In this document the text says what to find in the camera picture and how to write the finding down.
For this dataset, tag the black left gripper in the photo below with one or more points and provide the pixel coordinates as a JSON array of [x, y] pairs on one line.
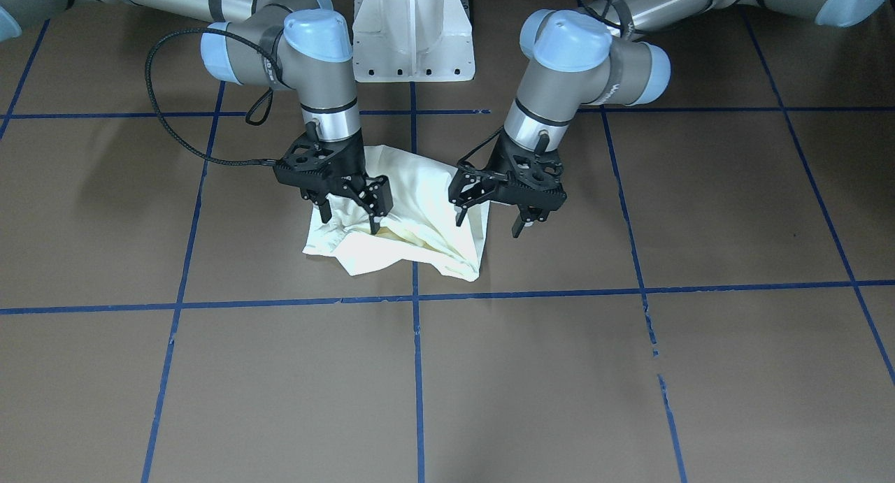
[[502, 154]]

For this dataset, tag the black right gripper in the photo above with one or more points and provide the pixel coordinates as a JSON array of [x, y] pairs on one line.
[[352, 163]]

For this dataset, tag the cream long-sleeve cat shirt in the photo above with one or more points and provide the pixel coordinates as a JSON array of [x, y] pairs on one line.
[[421, 226]]

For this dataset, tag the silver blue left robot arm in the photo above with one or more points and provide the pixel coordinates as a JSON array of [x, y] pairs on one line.
[[591, 56]]

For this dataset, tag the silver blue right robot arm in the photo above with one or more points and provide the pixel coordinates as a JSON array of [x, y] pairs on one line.
[[282, 45]]

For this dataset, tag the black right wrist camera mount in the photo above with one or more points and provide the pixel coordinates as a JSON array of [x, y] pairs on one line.
[[303, 166]]

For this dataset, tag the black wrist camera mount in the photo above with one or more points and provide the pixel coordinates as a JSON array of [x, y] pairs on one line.
[[535, 180], [303, 166]]

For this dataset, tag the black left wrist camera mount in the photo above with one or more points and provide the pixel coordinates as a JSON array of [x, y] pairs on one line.
[[535, 180]]

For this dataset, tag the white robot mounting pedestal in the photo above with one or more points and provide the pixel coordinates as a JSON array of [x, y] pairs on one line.
[[413, 41]]

